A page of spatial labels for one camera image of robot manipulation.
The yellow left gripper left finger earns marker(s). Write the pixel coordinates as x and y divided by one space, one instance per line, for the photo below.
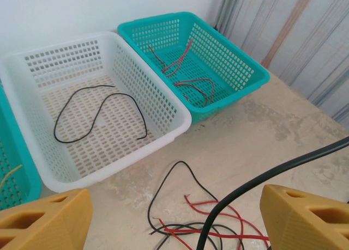
46 228

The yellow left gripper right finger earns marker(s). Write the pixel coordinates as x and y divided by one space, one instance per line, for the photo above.
305 225

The teal plastic basket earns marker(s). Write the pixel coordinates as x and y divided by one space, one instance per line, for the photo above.
30 173
207 112

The white plastic basket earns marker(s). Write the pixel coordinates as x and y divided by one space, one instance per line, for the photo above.
95 175

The aluminium frame post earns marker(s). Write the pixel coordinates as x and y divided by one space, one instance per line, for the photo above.
225 10

